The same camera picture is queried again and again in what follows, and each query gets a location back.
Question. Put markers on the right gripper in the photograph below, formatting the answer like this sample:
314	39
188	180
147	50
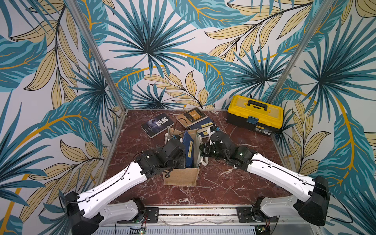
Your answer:
207	150

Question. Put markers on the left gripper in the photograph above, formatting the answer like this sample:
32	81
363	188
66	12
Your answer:
182	164

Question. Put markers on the green burlap Christmas bag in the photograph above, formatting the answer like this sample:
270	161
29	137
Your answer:
187	171

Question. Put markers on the dark wolf cover book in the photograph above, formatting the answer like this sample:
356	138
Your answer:
157	125

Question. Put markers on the brown cover book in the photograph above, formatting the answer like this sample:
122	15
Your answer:
191	117

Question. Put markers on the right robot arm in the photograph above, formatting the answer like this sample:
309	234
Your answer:
309	197

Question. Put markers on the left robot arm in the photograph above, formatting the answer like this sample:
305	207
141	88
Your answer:
89	210

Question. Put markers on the blue book middle stack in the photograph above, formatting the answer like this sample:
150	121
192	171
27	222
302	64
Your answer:
205	133

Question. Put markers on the blue book stack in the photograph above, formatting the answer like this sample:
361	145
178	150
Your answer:
202	125
205	133

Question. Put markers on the blue book top stack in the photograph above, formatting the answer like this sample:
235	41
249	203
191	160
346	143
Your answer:
202	125

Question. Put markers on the yellow black toolbox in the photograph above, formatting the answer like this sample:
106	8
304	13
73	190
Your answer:
255	115

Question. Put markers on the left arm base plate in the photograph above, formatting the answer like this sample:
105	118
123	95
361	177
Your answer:
147	215

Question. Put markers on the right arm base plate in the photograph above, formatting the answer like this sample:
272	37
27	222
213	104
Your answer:
250	214

